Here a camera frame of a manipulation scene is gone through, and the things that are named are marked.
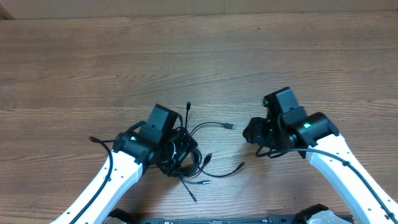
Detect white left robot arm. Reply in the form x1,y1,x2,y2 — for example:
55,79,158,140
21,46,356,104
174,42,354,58
55,105,198,223

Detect black usb cable short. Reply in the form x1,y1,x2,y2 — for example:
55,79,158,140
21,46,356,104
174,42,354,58
178,101,214,204

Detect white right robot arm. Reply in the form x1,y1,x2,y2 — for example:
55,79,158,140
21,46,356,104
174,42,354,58
243,86,397,223

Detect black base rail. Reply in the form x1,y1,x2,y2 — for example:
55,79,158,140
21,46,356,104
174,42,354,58
105,203,355,224

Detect black usb cable long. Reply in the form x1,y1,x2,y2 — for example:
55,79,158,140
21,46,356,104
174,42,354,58
184,120,249,183

